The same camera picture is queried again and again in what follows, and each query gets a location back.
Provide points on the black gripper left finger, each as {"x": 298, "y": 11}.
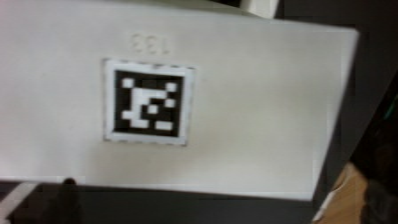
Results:
{"x": 40, "y": 203}

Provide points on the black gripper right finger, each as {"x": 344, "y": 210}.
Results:
{"x": 380, "y": 170}

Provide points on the white small tagged box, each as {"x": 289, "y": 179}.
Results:
{"x": 168, "y": 95}

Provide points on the white cabinet body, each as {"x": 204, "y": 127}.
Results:
{"x": 260, "y": 7}

